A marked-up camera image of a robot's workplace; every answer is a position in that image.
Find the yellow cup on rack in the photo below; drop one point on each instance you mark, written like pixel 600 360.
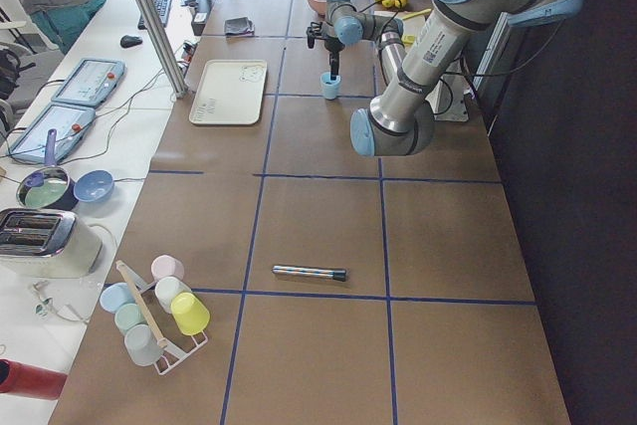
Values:
pixel 189 313

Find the far teach pendant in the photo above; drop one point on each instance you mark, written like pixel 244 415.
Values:
pixel 90 83

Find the near teach pendant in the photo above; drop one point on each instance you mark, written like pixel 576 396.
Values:
pixel 71 123

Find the black keyboard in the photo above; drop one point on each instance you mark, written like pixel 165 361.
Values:
pixel 156 4

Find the pink cup on rack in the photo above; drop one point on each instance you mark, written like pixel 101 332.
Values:
pixel 166 266

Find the white cup rack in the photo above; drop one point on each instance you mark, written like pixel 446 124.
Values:
pixel 176 346

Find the cream bear tray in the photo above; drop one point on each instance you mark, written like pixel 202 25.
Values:
pixel 230 92

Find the wooden cutting board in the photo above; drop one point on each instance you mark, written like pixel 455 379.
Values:
pixel 385 13

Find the teach pendant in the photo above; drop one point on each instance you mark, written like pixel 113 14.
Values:
pixel 90 83
pixel 71 123

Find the black box with label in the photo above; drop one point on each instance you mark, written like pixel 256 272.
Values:
pixel 198 23

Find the blue bowl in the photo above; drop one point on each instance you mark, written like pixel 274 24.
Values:
pixel 94 187

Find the grey cup on rack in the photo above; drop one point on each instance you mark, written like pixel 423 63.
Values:
pixel 141 345

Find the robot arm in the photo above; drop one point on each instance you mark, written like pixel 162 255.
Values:
pixel 400 121

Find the light blue cup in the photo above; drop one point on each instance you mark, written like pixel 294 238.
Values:
pixel 330 85

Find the green cup on rack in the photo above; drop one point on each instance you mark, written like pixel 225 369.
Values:
pixel 128 316

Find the blue saucepan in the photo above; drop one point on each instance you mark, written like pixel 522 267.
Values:
pixel 50 187

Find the steel muddler black tip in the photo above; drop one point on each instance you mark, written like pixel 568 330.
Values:
pixel 339 275

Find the red bottle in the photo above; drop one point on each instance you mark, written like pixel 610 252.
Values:
pixel 31 381

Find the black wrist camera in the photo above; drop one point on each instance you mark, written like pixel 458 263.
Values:
pixel 314 33

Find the aluminium frame post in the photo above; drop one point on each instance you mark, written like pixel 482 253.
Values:
pixel 162 47

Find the blue cup on rack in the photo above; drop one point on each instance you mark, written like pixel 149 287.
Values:
pixel 115 296

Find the black computer mouse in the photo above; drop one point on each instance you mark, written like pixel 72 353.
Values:
pixel 128 41

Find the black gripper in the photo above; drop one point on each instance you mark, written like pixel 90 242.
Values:
pixel 333 50

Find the white post base plate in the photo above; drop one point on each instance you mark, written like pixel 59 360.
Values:
pixel 447 100

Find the grey folded cloth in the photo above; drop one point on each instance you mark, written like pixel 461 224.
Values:
pixel 239 27

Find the yellow plastic knife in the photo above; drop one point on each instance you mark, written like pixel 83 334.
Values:
pixel 411 15

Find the white cup on rack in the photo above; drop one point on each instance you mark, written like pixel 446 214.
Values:
pixel 168 288

